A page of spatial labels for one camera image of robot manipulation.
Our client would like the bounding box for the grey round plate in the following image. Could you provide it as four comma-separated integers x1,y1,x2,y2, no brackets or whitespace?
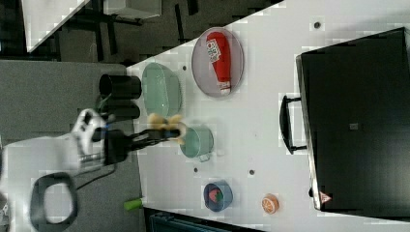
191,27,244,98

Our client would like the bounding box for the red plush ketchup bottle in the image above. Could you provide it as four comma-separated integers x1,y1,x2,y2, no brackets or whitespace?
206,32,231,96

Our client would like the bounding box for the orange slice toy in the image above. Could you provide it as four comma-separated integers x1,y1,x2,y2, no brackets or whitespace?
261,193,279,215

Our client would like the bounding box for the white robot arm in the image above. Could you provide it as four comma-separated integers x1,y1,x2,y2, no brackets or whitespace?
1,128,180,232

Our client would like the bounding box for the green slotted spatula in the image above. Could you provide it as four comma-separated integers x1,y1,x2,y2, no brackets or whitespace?
96,95,110,113

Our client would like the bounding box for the black cylindrical holder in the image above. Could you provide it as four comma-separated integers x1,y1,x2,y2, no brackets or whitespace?
103,100,140,121
99,74,142,100

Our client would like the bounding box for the red toy in blue cup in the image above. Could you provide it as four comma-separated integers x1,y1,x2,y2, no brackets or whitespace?
208,188,223,203

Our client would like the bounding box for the yellow plush peeled banana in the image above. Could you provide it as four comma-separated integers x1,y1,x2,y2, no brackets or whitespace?
148,113,188,145

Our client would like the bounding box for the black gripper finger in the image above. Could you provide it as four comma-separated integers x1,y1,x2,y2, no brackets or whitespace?
130,129,181,145

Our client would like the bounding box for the green mug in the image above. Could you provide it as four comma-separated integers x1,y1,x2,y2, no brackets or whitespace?
180,126,214,162

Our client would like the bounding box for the blue cup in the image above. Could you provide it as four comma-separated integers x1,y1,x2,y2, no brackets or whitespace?
203,180,233,212

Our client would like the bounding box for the black cable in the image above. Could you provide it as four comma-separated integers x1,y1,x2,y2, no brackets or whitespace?
72,162,118,191

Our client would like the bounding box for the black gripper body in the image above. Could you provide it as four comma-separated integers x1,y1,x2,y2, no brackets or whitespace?
103,130,132,165

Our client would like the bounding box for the green marker pen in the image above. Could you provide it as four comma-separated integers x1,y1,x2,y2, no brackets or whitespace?
123,198,143,211

